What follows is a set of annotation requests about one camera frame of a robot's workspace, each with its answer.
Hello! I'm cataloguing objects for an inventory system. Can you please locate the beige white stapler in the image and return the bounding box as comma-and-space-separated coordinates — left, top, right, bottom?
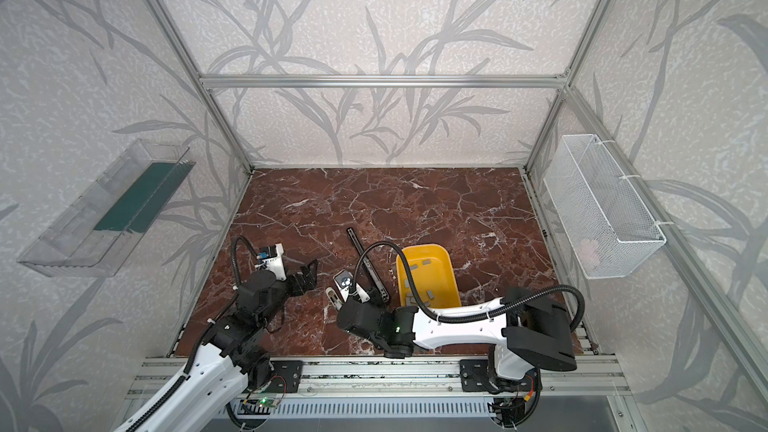
325, 287, 344, 311

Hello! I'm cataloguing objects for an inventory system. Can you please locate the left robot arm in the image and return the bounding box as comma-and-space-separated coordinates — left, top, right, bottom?
117, 260, 318, 431

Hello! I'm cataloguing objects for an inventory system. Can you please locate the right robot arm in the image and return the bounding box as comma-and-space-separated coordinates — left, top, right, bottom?
337, 285, 584, 392

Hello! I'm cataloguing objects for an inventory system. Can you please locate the yellow plastic tray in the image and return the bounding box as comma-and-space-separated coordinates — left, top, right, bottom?
403, 244, 462, 309

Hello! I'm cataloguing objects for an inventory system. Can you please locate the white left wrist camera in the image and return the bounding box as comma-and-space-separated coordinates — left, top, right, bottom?
255, 243, 287, 281

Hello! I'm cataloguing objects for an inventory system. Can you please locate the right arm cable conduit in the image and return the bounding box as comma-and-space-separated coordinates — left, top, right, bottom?
352, 241, 586, 334

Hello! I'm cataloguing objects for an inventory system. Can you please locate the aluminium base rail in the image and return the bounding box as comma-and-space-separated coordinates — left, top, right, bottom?
119, 355, 631, 400

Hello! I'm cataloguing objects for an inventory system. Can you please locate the white slotted cable duct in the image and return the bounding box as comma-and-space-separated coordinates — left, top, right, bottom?
233, 397, 625, 421

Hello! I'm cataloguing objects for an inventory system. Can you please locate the clear plastic wall bin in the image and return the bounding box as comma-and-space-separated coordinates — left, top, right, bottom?
18, 139, 195, 278

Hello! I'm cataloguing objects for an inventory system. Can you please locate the white wire wall basket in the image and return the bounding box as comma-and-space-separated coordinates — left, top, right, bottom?
544, 134, 666, 279

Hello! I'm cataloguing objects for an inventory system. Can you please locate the aluminium frame crossbar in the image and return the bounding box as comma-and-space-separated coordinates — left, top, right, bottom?
198, 74, 566, 89

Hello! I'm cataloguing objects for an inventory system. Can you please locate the aluminium frame corner post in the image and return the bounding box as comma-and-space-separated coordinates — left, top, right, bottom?
144, 0, 253, 172

